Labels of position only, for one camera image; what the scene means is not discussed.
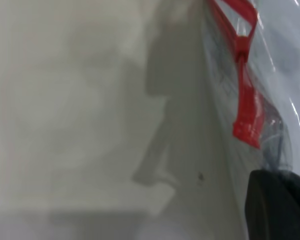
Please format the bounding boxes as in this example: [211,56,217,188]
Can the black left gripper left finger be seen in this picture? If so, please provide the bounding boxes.
[244,170,300,240]

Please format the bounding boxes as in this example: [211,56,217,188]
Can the clear plastic red-zip bag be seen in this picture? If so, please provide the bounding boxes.
[199,0,300,201]

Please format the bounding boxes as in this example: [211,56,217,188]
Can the red zipper slider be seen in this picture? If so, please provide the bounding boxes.
[236,34,252,62]

